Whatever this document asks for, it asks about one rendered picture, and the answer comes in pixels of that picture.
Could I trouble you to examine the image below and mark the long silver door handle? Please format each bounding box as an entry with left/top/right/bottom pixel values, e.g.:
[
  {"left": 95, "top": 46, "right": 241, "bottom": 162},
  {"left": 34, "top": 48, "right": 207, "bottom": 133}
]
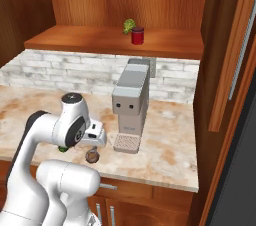
[{"left": 227, "top": 0, "right": 256, "bottom": 101}]

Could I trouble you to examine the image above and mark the open wooden wall cabinet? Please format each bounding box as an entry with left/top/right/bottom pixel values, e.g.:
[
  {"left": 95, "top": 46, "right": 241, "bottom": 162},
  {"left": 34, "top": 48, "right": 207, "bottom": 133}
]
[{"left": 0, "top": 0, "right": 222, "bottom": 68}]

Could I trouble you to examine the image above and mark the dark fridge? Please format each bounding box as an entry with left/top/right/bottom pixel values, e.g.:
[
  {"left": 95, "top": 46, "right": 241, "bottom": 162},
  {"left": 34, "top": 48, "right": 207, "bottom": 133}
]
[{"left": 205, "top": 68, "right": 256, "bottom": 226}]

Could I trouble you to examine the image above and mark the grey coffee machine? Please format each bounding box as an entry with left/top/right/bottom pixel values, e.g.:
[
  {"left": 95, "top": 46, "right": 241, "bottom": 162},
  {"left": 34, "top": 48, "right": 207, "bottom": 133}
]
[{"left": 111, "top": 57, "right": 157, "bottom": 155}]

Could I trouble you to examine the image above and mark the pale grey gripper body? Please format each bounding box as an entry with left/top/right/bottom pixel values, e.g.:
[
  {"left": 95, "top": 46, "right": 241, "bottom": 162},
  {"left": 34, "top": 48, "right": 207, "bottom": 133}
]
[{"left": 79, "top": 131, "right": 108, "bottom": 149}]

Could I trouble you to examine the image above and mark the wooden cabinet door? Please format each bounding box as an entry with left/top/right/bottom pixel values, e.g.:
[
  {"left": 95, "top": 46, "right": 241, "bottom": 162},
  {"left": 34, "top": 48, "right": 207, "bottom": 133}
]
[{"left": 207, "top": 0, "right": 256, "bottom": 134}]

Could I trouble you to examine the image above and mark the wooden base cupboard door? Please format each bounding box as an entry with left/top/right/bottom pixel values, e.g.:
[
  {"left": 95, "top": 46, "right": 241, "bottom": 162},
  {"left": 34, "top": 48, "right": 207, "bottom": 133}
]
[
  {"left": 105, "top": 197, "right": 194, "bottom": 226},
  {"left": 87, "top": 195, "right": 108, "bottom": 226}
]

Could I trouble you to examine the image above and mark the wooden drawer front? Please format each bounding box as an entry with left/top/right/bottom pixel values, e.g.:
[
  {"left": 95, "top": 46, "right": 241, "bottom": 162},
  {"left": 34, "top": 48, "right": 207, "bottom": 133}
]
[{"left": 98, "top": 176, "right": 155, "bottom": 202}]

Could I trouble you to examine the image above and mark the silver cupboard door handle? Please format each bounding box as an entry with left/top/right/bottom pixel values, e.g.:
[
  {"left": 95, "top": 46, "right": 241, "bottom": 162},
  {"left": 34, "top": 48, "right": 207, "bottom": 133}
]
[
  {"left": 109, "top": 205, "right": 116, "bottom": 226},
  {"left": 95, "top": 202, "right": 102, "bottom": 226}
]

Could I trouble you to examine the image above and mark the silver drawer handle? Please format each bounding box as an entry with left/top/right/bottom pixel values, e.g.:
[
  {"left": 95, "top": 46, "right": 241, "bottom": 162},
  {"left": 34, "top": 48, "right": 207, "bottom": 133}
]
[{"left": 99, "top": 183, "right": 119, "bottom": 191}]

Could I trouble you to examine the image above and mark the brown round bread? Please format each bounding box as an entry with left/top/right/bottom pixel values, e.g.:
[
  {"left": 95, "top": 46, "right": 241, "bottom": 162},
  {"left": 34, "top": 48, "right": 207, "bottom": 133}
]
[{"left": 85, "top": 148, "right": 101, "bottom": 165}]

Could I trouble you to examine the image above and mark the green broccoli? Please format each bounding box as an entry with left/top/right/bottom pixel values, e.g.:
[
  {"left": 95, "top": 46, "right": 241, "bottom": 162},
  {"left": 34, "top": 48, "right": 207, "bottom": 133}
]
[{"left": 122, "top": 18, "right": 137, "bottom": 36}]

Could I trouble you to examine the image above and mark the green avocado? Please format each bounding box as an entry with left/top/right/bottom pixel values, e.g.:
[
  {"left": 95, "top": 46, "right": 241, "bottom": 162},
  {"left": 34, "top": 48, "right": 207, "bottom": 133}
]
[{"left": 57, "top": 145, "right": 71, "bottom": 154}]

